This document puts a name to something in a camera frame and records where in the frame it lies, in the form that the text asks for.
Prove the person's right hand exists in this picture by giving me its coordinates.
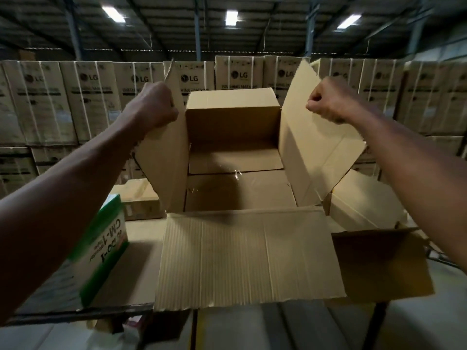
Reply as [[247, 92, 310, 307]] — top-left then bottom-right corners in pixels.
[[306, 77, 369, 124]]

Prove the stack of large appliance cartons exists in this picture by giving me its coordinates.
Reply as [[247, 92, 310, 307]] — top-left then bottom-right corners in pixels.
[[0, 54, 467, 201]]

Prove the black metal table frame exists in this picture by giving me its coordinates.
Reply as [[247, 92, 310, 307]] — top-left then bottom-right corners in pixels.
[[5, 302, 389, 350]]

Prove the small closed cardboard box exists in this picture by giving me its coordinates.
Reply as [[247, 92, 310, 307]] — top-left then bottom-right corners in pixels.
[[109, 178, 165, 221]]

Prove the person's left hand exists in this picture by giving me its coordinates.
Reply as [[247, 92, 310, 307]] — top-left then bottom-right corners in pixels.
[[133, 81, 180, 131]]

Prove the brown flat cardboard sheet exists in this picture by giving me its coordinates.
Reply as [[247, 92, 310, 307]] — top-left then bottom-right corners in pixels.
[[331, 227, 435, 305]]

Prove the brown cardboard box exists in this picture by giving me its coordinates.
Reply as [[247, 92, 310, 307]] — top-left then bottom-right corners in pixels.
[[134, 58, 368, 312]]

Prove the white plastic bag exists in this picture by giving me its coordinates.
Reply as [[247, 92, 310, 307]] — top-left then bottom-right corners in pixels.
[[87, 316, 141, 350]]

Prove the green and white carton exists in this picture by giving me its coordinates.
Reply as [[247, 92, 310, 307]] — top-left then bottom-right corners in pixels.
[[78, 194, 130, 309]]

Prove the blue steel column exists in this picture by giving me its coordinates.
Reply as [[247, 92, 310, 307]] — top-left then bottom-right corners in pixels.
[[304, 0, 319, 57], [406, 0, 430, 59], [63, 0, 83, 61], [193, 0, 202, 61]]

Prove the pale flat cardboard piece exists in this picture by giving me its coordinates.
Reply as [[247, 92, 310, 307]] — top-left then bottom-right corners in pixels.
[[329, 169, 407, 234]]

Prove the person's left forearm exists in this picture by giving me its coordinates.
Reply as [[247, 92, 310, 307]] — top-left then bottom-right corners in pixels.
[[0, 103, 147, 322]]

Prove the person's right forearm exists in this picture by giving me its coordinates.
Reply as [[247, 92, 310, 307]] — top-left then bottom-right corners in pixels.
[[345, 102, 467, 272]]

